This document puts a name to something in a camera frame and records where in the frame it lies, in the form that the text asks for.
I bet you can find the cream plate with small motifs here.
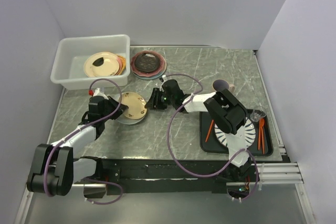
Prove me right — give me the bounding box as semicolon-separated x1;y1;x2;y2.
121;91;147;120

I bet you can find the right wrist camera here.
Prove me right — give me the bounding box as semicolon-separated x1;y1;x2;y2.
159;74;169;84

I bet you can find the pink scalloped plate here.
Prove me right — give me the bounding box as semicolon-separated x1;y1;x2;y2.
130;50;167;80

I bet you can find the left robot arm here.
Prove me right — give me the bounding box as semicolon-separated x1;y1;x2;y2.
26;95;128;197

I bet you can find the orange woven-pattern square plate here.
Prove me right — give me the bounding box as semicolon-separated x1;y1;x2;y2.
117;55;127;75

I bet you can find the white plate under bowl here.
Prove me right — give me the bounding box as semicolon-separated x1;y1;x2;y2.
113;109;147;125

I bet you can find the cream bowl with dark blotch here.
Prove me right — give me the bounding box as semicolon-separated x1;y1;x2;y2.
83;52;119;77

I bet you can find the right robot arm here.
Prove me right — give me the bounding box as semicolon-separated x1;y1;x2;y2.
145;79;254;181

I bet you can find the white plate with blue stripes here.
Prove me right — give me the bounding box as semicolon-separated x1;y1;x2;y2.
214;119;256;148

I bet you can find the black rectangular serving tray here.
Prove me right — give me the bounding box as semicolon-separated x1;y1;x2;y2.
199;112;274;156

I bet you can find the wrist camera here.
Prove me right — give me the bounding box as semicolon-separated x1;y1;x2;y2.
89;88;108;100
159;74;169;84

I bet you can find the translucent white plastic bin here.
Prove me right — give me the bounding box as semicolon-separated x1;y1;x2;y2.
50;34;131;90

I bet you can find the black round patterned plate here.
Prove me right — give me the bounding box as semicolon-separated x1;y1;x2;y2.
134;52;161;73

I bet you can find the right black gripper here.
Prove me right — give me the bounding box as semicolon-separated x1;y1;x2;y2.
144;88;175;111

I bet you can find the clear drinking glass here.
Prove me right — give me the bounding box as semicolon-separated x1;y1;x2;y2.
250;105;266;122

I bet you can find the beige mug with purple interior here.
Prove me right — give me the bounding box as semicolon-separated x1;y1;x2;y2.
212;79;235;93

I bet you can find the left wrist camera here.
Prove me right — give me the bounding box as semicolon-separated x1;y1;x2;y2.
89;88;108;100

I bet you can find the aluminium rail frame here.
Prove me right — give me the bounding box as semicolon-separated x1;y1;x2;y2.
13;42;316;224

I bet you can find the cream and pink round plate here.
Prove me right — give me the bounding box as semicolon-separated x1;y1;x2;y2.
115;58;121;75

